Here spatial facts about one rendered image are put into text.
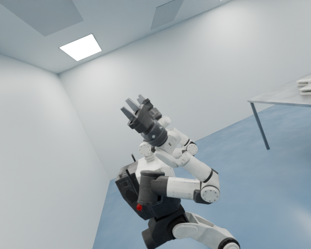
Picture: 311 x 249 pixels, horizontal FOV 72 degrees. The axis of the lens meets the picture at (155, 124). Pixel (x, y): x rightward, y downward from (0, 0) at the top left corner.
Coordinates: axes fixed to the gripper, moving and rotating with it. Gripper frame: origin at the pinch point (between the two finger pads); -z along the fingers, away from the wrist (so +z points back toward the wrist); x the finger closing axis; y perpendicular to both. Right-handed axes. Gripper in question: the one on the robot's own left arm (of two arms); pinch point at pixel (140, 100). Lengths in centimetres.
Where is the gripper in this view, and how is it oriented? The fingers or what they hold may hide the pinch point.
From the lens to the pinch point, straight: 152.7
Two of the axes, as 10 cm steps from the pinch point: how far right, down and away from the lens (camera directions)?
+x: 2.6, -3.9, -8.8
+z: 6.4, 7.5, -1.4
